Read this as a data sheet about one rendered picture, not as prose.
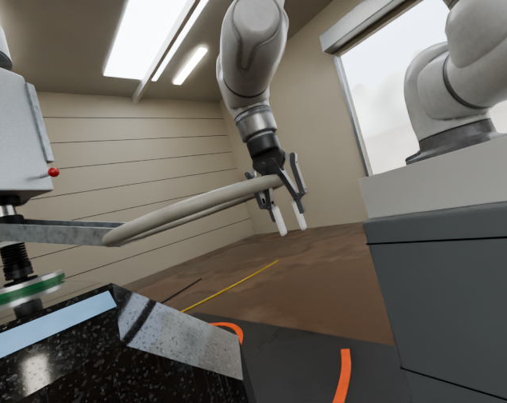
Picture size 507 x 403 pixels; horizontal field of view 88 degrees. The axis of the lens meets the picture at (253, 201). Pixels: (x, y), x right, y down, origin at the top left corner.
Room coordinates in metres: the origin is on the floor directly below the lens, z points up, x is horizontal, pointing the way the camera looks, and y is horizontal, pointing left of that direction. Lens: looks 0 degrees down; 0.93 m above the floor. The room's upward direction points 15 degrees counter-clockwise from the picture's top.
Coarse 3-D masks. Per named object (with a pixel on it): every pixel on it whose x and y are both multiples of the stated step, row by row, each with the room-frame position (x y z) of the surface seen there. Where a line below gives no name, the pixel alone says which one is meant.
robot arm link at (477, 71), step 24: (456, 0) 0.49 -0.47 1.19; (480, 0) 0.44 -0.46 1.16; (504, 0) 0.42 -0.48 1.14; (456, 24) 0.49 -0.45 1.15; (480, 24) 0.45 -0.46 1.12; (504, 24) 0.43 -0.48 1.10; (456, 48) 0.51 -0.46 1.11; (480, 48) 0.47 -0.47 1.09; (504, 48) 0.44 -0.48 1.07; (456, 72) 0.54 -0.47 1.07; (480, 72) 0.49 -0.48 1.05; (504, 72) 0.46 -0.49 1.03; (456, 96) 0.56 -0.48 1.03; (480, 96) 0.53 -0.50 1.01; (504, 96) 0.51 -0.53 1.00
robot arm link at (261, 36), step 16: (240, 0) 0.38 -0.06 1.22; (256, 0) 0.38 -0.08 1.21; (272, 0) 0.38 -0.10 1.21; (240, 16) 0.38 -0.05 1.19; (256, 16) 0.38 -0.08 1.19; (272, 16) 0.38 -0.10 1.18; (224, 32) 0.41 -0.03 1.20; (240, 32) 0.39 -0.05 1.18; (256, 32) 0.38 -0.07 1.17; (272, 32) 0.39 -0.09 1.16; (224, 48) 0.43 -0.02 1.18; (240, 48) 0.41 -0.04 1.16; (256, 48) 0.40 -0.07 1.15; (272, 48) 0.41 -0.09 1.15; (224, 64) 0.46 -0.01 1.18; (240, 64) 0.43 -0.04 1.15; (256, 64) 0.43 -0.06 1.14; (272, 64) 0.44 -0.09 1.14; (240, 80) 0.47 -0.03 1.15; (256, 80) 0.47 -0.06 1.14
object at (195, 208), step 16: (272, 176) 0.58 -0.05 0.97; (208, 192) 0.49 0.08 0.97; (224, 192) 0.49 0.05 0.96; (240, 192) 0.50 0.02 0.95; (256, 192) 0.54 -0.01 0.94; (176, 208) 0.47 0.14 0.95; (192, 208) 0.47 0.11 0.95; (208, 208) 0.49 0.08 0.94; (224, 208) 0.93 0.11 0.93; (128, 224) 0.49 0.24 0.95; (144, 224) 0.48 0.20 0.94; (160, 224) 0.48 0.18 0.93; (176, 224) 0.89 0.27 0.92; (112, 240) 0.52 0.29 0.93; (128, 240) 0.72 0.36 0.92
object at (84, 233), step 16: (0, 224) 0.76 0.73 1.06; (16, 224) 0.76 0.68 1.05; (32, 224) 0.87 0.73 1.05; (48, 224) 0.86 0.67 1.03; (64, 224) 0.85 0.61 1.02; (80, 224) 0.84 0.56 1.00; (96, 224) 0.83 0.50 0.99; (112, 224) 0.82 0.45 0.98; (0, 240) 0.76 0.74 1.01; (16, 240) 0.75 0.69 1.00; (32, 240) 0.74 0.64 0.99; (48, 240) 0.73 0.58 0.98; (64, 240) 0.72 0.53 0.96; (80, 240) 0.71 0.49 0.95; (96, 240) 0.71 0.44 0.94
